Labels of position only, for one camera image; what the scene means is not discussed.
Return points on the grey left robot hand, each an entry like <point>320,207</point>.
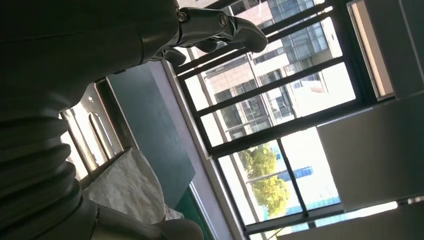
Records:
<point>82,39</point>

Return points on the white poly mailer package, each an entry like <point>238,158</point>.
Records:
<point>129,185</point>

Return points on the electronic scale with steel tray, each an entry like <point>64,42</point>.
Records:
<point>84,139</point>

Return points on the dark green table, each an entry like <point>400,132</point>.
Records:
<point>149,126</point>

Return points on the building outside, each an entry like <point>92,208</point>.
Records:
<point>261,82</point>

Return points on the green tree outside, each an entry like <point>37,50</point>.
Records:
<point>268,188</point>

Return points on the ceiling light panel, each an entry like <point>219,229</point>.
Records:
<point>371,53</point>

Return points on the black window frame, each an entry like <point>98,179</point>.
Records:
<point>275,134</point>

